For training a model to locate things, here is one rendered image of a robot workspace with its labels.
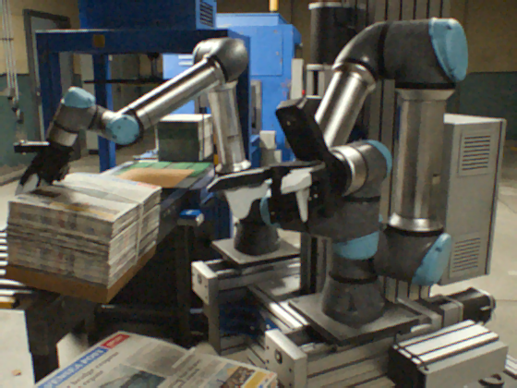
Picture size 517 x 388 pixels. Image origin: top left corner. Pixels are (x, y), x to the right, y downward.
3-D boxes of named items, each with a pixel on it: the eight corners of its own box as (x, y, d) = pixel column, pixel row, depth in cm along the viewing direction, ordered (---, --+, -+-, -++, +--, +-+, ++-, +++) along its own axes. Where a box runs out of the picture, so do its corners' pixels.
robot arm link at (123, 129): (268, 66, 149) (124, 157, 134) (250, 66, 158) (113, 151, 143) (251, 28, 144) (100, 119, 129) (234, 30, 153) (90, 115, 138)
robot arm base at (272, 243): (267, 236, 176) (267, 208, 173) (289, 249, 163) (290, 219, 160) (225, 242, 169) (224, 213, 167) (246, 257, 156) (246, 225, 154)
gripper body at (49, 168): (50, 187, 144) (67, 151, 141) (24, 171, 144) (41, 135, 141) (63, 182, 152) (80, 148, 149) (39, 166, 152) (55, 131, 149)
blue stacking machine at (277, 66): (301, 217, 490) (305, -16, 442) (168, 212, 507) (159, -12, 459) (308, 183, 635) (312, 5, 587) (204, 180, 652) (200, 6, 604)
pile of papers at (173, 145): (200, 161, 326) (199, 119, 320) (155, 160, 330) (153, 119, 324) (214, 151, 363) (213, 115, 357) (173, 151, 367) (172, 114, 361)
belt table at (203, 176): (199, 208, 256) (198, 187, 254) (76, 203, 264) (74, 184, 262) (227, 178, 323) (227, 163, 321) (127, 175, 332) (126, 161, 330)
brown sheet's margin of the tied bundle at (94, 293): (106, 304, 132) (107, 288, 131) (3, 280, 135) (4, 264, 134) (129, 280, 148) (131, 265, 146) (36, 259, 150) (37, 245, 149)
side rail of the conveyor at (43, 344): (48, 355, 128) (43, 310, 125) (28, 354, 128) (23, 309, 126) (190, 212, 257) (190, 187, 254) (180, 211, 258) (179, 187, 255)
